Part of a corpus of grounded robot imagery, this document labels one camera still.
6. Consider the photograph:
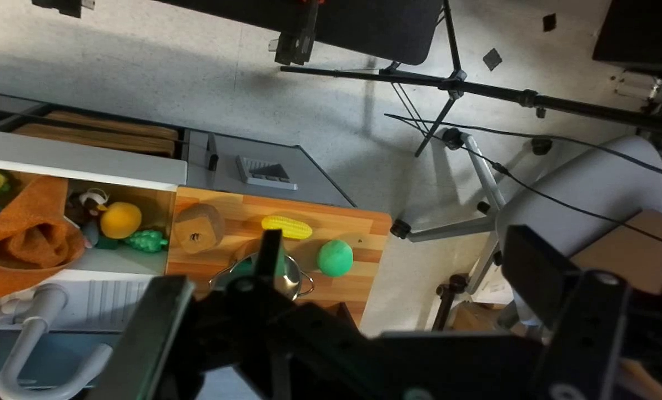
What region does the black tripod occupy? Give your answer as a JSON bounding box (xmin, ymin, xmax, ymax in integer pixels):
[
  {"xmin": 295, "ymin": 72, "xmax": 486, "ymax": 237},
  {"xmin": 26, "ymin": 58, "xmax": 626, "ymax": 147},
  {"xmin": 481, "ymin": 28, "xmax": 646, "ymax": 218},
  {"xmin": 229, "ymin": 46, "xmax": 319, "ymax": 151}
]
[{"xmin": 278, "ymin": 0, "xmax": 662, "ymax": 159}]

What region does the white sink basin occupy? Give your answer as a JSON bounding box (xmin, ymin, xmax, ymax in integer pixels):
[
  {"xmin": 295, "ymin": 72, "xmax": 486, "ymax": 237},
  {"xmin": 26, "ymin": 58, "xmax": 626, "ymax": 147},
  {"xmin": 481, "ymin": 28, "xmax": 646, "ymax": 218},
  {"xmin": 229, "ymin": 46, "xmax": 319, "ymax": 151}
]
[{"xmin": 0, "ymin": 130, "xmax": 190, "ymax": 334}]

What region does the green toy ball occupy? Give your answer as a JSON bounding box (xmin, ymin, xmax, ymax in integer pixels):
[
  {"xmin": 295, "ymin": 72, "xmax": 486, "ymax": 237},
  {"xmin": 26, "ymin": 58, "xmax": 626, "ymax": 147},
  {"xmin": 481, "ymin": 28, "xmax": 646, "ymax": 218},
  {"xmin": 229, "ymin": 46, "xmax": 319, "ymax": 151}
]
[{"xmin": 315, "ymin": 238, "xmax": 357, "ymax": 280}]

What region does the light grey office chair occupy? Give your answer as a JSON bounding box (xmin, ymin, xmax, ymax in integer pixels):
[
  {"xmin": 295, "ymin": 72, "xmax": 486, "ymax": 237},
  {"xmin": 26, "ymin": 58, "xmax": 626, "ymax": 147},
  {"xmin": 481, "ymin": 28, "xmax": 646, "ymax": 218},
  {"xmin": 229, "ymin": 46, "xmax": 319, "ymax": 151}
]
[{"xmin": 388, "ymin": 132, "xmax": 662, "ymax": 337}]

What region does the brown cardboard box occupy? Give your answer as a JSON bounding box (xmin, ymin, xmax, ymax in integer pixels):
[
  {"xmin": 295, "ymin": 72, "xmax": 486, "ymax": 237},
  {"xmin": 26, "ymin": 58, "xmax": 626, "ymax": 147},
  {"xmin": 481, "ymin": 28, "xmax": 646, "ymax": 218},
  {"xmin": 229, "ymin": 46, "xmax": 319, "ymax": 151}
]
[{"xmin": 574, "ymin": 209, "xmax": 662, "ymax": 299}]

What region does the open silver pot, green inside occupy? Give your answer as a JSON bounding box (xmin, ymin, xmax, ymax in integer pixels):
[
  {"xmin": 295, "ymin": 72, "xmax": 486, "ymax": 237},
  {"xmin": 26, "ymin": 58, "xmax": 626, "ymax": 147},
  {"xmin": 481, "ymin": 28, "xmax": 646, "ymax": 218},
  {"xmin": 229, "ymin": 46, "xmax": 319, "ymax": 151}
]
[{"xmin": 209, "ymin": 248, "xmax": 318, "ymax": 303}]

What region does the large black panel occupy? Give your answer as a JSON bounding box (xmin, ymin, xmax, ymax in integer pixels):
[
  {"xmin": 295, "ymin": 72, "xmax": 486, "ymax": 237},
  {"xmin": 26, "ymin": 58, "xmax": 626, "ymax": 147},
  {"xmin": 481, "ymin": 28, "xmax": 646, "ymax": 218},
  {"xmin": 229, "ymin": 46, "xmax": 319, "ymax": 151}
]
[{"xmin": 160, "ymin": 0, "xmax": 445, "ymax": 67}]

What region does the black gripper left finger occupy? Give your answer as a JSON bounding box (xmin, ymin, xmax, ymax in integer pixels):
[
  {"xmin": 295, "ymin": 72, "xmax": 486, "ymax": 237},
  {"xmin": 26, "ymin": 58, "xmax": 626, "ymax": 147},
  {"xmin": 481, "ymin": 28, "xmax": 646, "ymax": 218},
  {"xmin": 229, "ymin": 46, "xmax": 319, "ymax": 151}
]
[{"xmin": 85, "ymin": 277, "xmax": 197, "ymax": 400}]

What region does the silver toy faucet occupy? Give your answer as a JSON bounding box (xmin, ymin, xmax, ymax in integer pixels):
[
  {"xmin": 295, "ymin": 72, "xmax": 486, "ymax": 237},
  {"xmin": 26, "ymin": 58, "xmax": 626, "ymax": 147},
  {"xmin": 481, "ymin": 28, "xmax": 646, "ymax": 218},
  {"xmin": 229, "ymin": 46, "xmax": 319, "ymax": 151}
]
[{"xmin": 0, "ymin": 284, "xmax": 115, "ymax": 400}]

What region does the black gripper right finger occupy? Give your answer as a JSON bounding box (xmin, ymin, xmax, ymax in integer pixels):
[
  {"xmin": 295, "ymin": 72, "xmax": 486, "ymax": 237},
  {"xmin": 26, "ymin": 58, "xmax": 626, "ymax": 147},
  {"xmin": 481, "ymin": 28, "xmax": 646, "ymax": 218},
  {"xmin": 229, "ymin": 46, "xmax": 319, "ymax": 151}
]
[{"xmin": 528, "ymin": 270, "xmax": 635, "ymax": 400}]

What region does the wooden toy kitchen unit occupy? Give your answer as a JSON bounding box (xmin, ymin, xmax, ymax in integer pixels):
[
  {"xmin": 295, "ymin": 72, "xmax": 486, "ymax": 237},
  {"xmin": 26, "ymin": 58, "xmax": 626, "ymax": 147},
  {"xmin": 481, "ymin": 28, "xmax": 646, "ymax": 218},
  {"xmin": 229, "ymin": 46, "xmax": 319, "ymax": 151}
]
[{"xmin": 0, "ymin": 86, "xmax": 395, "ymax": 400}]

